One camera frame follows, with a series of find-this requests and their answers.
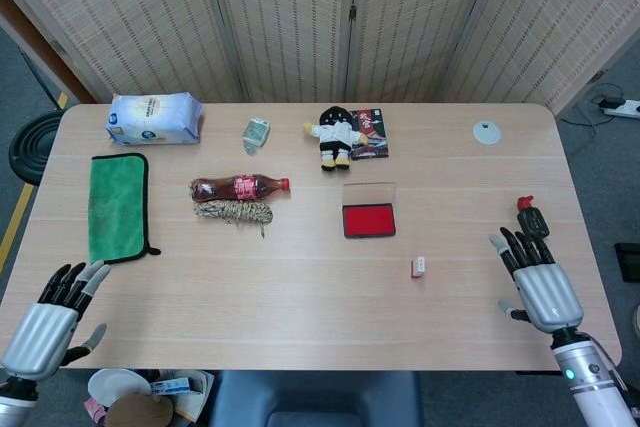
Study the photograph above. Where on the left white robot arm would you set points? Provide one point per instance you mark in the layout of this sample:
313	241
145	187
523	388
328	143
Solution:
12	402

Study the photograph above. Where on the dark blue chair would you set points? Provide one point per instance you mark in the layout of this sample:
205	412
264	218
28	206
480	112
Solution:
315	397

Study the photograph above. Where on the black round stool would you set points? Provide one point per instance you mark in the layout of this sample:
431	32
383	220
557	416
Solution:
30	147

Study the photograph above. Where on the brown round wooden board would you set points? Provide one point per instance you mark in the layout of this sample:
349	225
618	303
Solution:
137	412

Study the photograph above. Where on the green microfiber cloth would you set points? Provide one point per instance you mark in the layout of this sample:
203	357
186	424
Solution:
117	207

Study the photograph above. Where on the dark red printed booklet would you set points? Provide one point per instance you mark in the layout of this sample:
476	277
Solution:
374	134

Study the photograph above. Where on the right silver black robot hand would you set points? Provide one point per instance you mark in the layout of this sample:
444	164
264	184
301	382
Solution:
547	297

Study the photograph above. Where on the red ink pad case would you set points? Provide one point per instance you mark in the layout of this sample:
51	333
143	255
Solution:
368	221

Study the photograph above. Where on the black white plush doll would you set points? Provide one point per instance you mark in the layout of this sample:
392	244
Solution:
336	134

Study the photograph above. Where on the blue white tissue pack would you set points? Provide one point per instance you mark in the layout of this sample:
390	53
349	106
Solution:
152	117

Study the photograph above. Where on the cola plastic bottle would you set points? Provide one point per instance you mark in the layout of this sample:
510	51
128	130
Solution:
235	188

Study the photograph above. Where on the black ink bottle red cap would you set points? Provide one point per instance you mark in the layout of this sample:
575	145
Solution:
532	219

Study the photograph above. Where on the white power strip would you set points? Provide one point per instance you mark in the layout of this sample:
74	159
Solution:
625	108

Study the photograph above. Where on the white plate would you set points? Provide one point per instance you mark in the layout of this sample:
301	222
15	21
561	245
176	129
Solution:
117	383

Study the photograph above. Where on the bamboo folding screen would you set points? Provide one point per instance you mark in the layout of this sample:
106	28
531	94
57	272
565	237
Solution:
280	22

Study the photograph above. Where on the black floor box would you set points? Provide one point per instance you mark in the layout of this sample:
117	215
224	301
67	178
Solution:
629	263

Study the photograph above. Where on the small blue white box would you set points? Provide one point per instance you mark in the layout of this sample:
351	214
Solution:
170	386

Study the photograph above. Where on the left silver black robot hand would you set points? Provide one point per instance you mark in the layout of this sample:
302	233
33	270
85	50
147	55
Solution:
37	332

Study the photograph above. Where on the tan cardboard box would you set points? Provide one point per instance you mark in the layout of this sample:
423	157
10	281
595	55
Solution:
197	397

